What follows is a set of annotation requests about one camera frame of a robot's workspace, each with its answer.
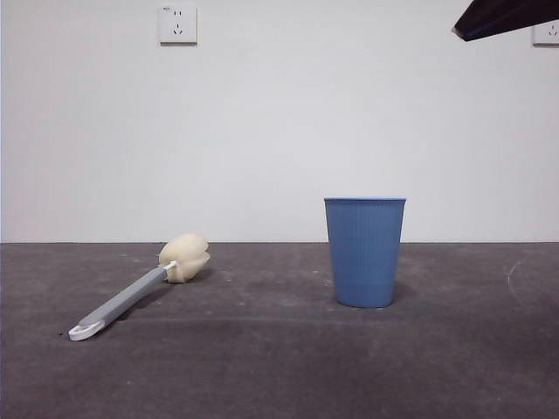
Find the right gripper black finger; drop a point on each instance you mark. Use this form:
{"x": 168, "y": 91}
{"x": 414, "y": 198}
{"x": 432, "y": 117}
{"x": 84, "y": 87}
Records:
{"x": 511, "y": 15}

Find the blue ribbed plastic cup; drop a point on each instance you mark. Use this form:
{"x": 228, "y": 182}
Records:
{"x": 364, "y": 253}

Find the white wall socket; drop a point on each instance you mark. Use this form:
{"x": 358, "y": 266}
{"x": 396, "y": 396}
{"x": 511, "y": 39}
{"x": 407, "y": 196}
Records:
{"x": 177, "y": 24}
{"x": 548, "y": 36}

